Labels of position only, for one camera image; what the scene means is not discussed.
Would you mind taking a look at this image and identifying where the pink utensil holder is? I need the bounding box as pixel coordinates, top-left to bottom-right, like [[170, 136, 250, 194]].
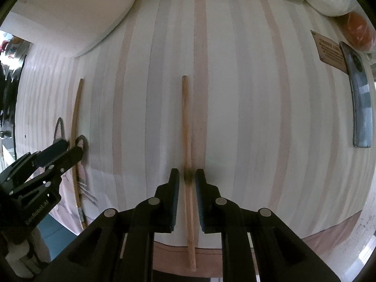
[[1, 0, 135, 57]]

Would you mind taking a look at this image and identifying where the blue smartphone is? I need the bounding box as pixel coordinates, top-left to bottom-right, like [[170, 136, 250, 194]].
[[340, 41, 373, 148]]

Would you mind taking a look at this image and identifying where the brown label card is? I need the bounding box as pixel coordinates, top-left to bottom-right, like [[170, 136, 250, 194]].
[[311, 31, 348, 74]]

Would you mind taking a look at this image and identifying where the clear plastic bag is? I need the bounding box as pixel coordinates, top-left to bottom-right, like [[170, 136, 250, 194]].
[[305, 0, 375, 54]]

